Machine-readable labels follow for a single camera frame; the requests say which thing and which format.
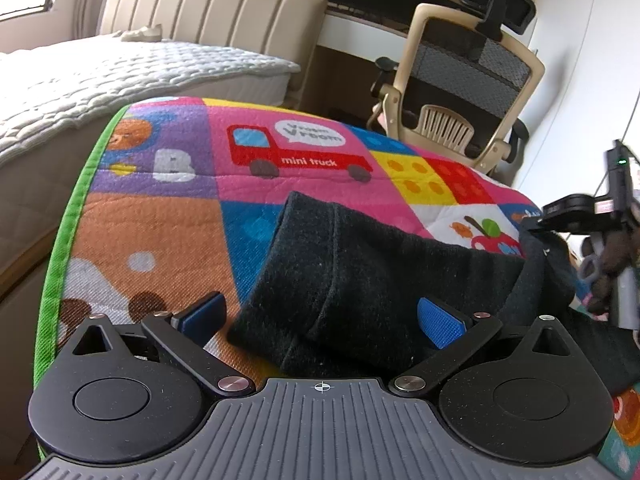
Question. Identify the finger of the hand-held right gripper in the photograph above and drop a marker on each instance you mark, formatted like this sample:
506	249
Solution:
532	222

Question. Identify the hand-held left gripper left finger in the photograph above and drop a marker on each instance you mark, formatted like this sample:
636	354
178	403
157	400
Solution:
202	320

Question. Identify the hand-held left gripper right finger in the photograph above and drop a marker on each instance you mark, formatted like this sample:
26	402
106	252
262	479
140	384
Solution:
442	327

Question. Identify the black knit sweater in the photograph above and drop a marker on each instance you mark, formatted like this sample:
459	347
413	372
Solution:
350	285

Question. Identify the beige mesh office chair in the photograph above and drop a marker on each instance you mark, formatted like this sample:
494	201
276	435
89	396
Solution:
465	60

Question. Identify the colourful printed play mat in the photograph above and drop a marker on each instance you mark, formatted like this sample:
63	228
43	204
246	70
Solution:
300	160

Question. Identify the bed with white quilted cover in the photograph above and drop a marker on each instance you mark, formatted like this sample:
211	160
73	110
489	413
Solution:
75	85

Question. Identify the white desk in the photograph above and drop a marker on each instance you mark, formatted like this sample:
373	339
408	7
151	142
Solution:
350	22

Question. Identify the small white object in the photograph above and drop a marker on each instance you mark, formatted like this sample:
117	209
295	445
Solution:
142	34

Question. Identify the beige padded headboard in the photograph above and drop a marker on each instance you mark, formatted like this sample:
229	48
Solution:
225	15

